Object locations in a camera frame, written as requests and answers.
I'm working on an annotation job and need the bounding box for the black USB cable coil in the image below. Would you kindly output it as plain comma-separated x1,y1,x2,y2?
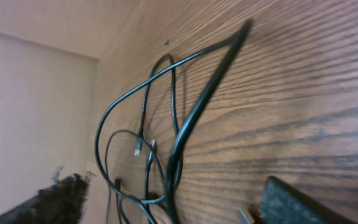
93,19,254,224

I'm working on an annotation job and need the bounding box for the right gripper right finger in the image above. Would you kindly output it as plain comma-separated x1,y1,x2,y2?
260,175,353,224

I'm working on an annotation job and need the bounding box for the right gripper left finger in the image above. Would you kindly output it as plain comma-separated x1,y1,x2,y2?
0,174,91,224

